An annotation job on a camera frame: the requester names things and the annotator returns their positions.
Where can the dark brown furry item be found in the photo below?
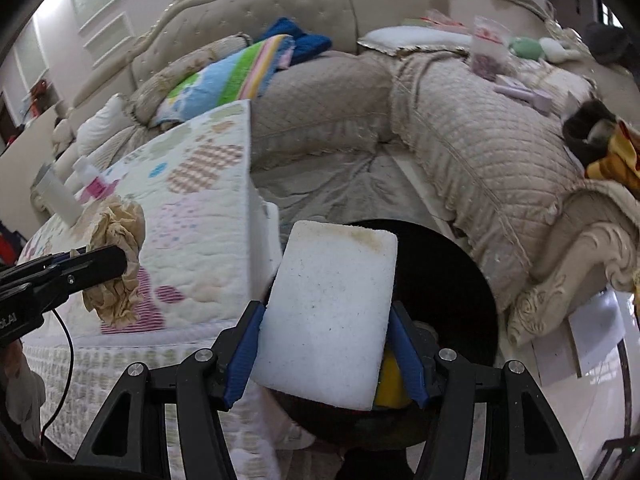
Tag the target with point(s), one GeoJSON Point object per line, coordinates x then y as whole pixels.
{"type": "Point", "coordinates": [580, 130]}

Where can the white pillow with shiny trim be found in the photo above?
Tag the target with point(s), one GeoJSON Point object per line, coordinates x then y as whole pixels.
{"type": "Point", "coordinates": [415, 37]}

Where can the pale purple item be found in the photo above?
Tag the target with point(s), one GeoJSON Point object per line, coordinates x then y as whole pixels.
{"type": "Point", "coordinates": [525, 92]}

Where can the white thermos bottle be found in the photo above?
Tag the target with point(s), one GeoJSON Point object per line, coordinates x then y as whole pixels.
{"type": "Point", "coordinates": [57, 195]}

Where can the white paper sheet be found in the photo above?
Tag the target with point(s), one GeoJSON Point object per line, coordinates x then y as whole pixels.
{"type": "Point", "coordinates": [590, 330]}

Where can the white sponge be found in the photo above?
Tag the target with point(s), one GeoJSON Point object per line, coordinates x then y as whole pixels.
{"type": "Point", "coordinates": [325, 320]}

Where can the green plush toy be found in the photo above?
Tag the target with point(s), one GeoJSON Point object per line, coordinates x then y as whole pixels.
{"type": "Point", "coordinates": [527, 49]}

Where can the blue knit cloth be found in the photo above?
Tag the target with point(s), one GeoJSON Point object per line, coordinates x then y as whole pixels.
{"type": "Point", "coordinates": [307, 45]}

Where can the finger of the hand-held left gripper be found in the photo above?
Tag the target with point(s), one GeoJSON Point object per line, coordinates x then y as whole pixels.
{"type": "Point", "coordinates": [100, 266]}
{"type": "Point", "coordinates": [35, 264]}

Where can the plain white pillow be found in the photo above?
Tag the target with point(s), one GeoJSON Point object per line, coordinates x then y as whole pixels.
{"type": "Point", "coordinates": [100, 125]}

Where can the yellow and red cloth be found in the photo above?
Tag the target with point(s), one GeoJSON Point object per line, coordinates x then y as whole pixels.
{"type": "Point", "coordinates": [620, 155]}

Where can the beige tufted sofa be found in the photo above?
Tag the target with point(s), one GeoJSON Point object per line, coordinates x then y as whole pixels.
{"type": "Point", "coordinates": [475, 135]}

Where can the black round bin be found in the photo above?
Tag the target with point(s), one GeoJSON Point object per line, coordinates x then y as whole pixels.
{"type": "Point", "coordinates": [450, 285]}

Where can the beige cloth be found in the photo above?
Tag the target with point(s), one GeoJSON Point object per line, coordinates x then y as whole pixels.
{"type": "Point", "coordinates": [120, 225]}

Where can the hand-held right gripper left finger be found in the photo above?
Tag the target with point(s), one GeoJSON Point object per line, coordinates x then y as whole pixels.
{"type": "Point", "coordinates": [245, 355]}

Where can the yellow sponge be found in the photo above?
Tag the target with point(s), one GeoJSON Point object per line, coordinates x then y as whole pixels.
{"type": "Point", "coordinates": [390, 385]}

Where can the clear plastic zip bag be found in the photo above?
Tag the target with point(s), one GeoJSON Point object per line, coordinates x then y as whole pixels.
{"type": "Point", "coordinates": [487, 55]}

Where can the person's left forearm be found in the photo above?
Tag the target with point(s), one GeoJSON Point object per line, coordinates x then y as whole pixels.
{"type": "Point", "coordinates": [22, 400]}

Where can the beige ruffled bolster cushion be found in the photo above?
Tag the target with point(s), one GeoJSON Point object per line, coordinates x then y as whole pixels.
{"type": "Point", "coordinates": [150, 90]}

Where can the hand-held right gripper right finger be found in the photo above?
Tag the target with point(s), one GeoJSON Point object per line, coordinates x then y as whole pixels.
{"type": "Point", "coordinates": [407, 355]}

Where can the white pill bottle pink label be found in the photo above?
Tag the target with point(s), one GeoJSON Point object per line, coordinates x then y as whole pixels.
{"type": "Point", "coordinates": [95, 187]}

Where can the colourful striped pillow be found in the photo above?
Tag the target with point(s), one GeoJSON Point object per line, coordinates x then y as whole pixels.
{"type": "Point", "coordinates": [225, 75]}

